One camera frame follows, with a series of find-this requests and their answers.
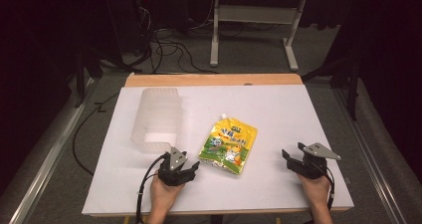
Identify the person's left hand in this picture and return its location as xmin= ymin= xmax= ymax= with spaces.
xmin=149 ymin=173 xmax=186 ymax=218

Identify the tangle of black floor cables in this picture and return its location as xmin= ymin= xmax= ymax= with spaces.
xmin=99 ymin=0 xmax=220 ymax=76

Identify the metal floor rail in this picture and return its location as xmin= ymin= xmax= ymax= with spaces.
xmin=332 ymin=87 xmax=410 ymax=224
xmin=0 ymin=77 xmax=98 ymax=224

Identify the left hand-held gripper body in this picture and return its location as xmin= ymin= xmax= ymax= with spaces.
xmin=157 ymin=146 xmax=197 ymax=187

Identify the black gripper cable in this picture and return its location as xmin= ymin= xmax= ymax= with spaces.
xmin=317 ymin=162 xmax=336 ymax=212
xmin=134 ymin=152 xmax=171 ymax=224

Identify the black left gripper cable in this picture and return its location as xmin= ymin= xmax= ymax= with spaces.
xmin=134 ymin=152 xmax=171 ymax=224

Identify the translucent plastic container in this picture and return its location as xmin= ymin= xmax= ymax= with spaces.
xmin=129 ymin=87 xmax=184 ymax=153

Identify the white metal desk frame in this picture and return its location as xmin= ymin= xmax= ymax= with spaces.
xmin=209 ymin=0 xmax=308 ymax=73

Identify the yellow spouted food pouch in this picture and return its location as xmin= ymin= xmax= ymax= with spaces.
xmin=197 ymin=112 xmax=260 ymax=176

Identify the long black floor cable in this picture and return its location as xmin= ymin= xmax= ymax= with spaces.
xmin=72 ymin=93 xmax=119 ymax=178

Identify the white table board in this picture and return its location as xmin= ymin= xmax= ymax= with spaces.
xmin=81 ymin=84 xmax=355 ymax=217

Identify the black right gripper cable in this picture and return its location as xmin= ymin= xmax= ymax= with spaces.
xmin=317 ymin=162 xmax=336 ymax=212

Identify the black metal stand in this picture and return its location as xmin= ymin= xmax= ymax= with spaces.
xmin=73 ymin=46 xmax=105 ymax=110
xmin=301 ymin=50 xmax=362 ymax=122

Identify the person's right hand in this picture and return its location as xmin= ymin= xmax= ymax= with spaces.
xmin=296 ymin=172 xmax=333 ymax=212

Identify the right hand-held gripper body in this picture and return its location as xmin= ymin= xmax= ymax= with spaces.
xmin=286 ymin=141 xmax=342 ymax=180

